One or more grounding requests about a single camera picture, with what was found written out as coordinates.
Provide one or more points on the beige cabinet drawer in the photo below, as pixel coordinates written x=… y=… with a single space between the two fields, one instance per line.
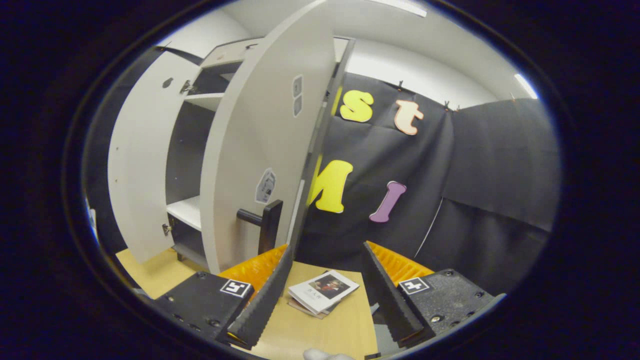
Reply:
x=225 y=54

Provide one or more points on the white booklet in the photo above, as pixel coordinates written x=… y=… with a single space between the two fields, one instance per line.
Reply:
x=320 y=292

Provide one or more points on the grey white cabinet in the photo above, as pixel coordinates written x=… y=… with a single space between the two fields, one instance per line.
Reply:
x=186 y=145

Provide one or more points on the white cabinet door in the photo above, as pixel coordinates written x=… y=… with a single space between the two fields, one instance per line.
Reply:
x=140 y=150
x=260 y=125

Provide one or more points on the narrow ceiling light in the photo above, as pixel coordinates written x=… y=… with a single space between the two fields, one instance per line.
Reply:
x=526 y=86

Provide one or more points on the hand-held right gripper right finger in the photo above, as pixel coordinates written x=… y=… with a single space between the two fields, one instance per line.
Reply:
x=387 y=300

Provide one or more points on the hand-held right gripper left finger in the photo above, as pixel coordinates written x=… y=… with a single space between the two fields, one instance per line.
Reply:
x=260 y=305

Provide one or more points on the large ceiling light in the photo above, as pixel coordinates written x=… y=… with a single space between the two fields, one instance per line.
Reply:
x=405 y=7

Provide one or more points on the white cabinet shelf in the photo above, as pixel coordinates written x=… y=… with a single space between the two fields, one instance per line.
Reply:
x=205 y=100

